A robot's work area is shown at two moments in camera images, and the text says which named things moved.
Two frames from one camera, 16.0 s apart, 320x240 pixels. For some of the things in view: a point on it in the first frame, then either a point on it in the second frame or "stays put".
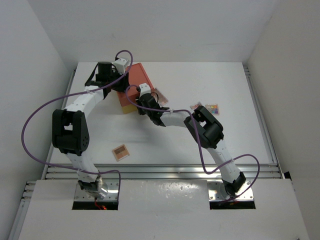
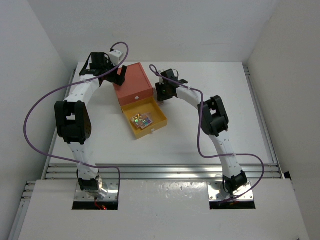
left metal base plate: (112, 195) stays put
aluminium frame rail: (26, 188) stays put
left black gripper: (124, 83) → (116, 79)
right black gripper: (142, 112) → (162, 97)
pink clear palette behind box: (161, 99) stays put
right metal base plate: (214, 193) stays put
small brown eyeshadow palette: (120, 152) → (136, 120)
